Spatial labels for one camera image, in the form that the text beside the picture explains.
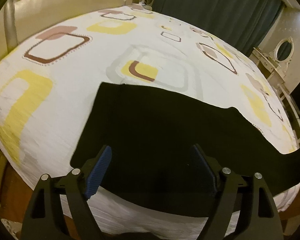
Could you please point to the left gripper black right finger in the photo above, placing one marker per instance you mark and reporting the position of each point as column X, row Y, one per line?
column 242, row 208

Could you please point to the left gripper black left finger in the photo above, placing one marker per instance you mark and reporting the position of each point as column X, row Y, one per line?
column 44, row 217

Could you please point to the black pants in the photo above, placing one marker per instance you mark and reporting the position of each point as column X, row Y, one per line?
column 152, row 133

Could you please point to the patterned white bed sheet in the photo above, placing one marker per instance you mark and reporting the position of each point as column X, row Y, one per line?
column 49, row 82

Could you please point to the white vanity dresser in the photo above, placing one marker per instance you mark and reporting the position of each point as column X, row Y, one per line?
column 271, row 70

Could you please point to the oval vanity mirror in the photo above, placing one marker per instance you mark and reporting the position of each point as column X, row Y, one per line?
column 284, row 50

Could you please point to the dark green curtain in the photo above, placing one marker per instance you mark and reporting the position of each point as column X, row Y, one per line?
column 241, row 23

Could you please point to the cream tufted headboard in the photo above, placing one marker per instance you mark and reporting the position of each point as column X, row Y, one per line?
column 20, row 19

